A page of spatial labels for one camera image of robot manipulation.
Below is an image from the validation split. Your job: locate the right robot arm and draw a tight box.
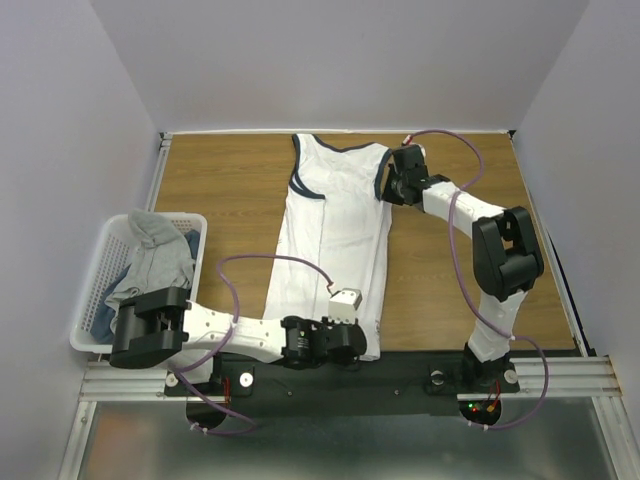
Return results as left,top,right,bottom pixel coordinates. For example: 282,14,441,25
382,144,544,390

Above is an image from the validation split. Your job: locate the blue garment in basket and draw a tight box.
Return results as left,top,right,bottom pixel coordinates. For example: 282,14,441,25
90,230,200,344

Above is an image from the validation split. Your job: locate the grey tank top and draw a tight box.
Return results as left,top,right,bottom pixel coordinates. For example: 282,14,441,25
105,210,195,311

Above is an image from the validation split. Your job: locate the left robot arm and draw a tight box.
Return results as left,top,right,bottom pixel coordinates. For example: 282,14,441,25
109,287,367,370

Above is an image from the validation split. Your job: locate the white plastic laundry basket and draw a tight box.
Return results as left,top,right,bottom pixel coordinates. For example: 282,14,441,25
70,212,208,355

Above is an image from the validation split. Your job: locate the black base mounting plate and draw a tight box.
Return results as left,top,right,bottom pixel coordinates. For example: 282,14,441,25
196,351,519,418

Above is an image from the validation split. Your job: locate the white tank top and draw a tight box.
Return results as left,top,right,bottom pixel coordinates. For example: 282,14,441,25
263,134,392,361

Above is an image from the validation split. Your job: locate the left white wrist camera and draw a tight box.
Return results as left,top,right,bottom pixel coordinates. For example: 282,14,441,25
328,288,362,325

